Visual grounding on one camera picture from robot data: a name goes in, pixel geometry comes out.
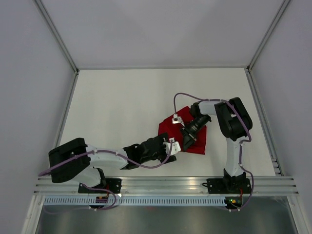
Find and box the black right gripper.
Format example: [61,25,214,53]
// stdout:
[179,115,210,152]

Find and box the red cloth napkin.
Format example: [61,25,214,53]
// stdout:
[158,115,207,155]

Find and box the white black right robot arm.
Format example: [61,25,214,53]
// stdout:
[180,97,254,194]

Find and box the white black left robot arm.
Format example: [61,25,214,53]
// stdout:
[41,133,181,193]

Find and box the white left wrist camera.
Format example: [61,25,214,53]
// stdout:
[163,137,181,156]

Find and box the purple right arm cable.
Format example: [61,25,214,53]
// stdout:
[172,92,255,213]

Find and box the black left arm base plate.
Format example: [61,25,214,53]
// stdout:
[78,178,122,194]

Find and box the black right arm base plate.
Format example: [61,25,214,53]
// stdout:
[202,178,252,195]

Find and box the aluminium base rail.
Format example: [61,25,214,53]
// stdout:
[33,176,299,196]

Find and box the white slotted cable duct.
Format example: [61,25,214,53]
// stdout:
[44,195,226,207]

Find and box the aluminium frame post right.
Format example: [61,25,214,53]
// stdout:
[246,0,292,73]

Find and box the aluminium frame post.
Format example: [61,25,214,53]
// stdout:
[33,0,79,75]
[246,0,292,73]

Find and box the aluminium frame post left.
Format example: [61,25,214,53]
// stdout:
[33,0,79,75]

